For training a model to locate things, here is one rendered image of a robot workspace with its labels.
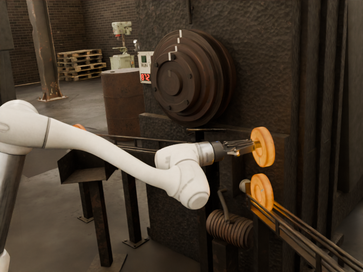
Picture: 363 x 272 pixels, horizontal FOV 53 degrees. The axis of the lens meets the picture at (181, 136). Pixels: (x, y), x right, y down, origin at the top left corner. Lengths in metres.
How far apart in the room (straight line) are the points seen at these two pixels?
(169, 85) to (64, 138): 0.69
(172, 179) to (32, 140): 0.44
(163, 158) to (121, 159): 0.18
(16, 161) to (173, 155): 0.53
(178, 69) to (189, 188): 0.70
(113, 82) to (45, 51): 4.22
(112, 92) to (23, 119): 3.52
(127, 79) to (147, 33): 2.46
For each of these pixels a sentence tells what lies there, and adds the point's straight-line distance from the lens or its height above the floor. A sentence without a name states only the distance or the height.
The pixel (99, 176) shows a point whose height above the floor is 0.60.
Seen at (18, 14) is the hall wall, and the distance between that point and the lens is 12.33.
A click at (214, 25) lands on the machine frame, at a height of 1.36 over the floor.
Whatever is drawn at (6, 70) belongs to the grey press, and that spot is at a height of 1.04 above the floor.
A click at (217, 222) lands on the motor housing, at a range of 1.68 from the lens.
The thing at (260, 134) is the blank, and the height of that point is 0.96.
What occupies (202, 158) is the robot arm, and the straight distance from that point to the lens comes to 1.30.
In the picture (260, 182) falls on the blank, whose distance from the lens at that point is 1.44.
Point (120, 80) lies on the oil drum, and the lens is 4.57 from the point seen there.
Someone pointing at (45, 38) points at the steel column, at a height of 1.34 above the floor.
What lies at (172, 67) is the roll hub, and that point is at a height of 1.19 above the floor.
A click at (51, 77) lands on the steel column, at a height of 0.48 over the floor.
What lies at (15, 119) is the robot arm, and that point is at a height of 1.13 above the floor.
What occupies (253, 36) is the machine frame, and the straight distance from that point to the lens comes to 1.69.
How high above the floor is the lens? 1.36
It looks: 17 degrees down
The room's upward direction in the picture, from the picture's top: 4 degrees counter-clockwise
